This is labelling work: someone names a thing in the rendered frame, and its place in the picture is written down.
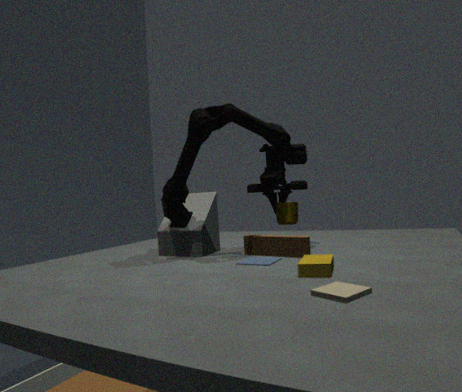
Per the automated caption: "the yellow cup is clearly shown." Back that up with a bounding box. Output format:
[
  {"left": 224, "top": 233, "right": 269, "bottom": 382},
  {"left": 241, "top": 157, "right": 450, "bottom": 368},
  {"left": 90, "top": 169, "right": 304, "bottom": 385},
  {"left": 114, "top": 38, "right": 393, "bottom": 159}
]
[{"left": 276, "top": 202, "right": 298, "bottom": 225}]

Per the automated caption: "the yellow block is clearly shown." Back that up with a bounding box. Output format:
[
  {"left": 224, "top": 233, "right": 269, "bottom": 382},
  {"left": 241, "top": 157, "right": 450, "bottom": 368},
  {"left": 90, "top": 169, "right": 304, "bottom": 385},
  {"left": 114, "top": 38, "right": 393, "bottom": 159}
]
[{"left": 297, "top": 254, "right": 334, "bottom": 278}]

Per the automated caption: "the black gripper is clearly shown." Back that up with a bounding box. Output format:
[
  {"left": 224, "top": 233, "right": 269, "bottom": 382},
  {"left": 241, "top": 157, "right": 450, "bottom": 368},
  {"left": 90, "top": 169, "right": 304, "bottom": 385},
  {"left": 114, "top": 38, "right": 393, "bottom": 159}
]
[{"left": 247, "top": 164, "right": 308, "bottom": 214}]

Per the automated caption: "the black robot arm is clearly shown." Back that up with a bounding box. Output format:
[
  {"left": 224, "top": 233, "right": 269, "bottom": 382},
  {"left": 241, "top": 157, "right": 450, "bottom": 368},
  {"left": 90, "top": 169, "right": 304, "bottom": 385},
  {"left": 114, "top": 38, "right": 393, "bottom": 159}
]
[{"left": 161, "top": 104, "right": 307, "bottom": 228}]

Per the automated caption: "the beige flat square slab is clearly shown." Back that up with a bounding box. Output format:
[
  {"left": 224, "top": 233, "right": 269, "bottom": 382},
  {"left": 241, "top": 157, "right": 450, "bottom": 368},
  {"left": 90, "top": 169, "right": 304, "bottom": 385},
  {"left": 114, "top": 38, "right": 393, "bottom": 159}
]
[{"left": 311, "top": 281, "right": 372, "bottom": 303}]

